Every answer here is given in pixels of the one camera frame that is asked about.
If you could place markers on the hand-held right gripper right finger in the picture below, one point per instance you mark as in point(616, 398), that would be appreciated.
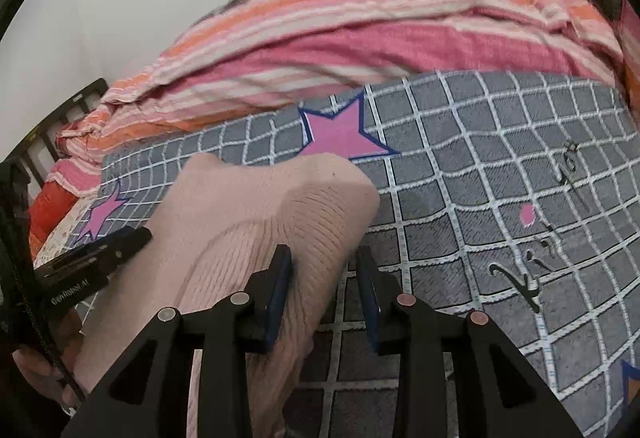
point(367, 293)

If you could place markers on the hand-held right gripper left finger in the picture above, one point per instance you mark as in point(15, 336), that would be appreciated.
point(280, 288)

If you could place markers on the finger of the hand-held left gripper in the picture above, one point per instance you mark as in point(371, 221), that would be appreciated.
point(120, 242)

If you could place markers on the pink knitted sweater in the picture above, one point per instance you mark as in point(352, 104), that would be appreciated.
point(240, 218)

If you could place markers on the person's left hand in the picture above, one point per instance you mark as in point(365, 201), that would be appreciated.
point(32, 375)

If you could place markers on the floral bed sheet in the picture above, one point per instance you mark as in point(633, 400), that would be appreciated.
point(62, 234)

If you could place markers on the grey checked star bed sheet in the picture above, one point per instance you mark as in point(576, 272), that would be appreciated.
point(450, 168)

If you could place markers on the pink orange striped quilt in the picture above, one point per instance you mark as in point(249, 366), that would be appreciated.
point(350, 48)

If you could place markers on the dark headboard rail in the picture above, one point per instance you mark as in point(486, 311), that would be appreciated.
point(55, 118)

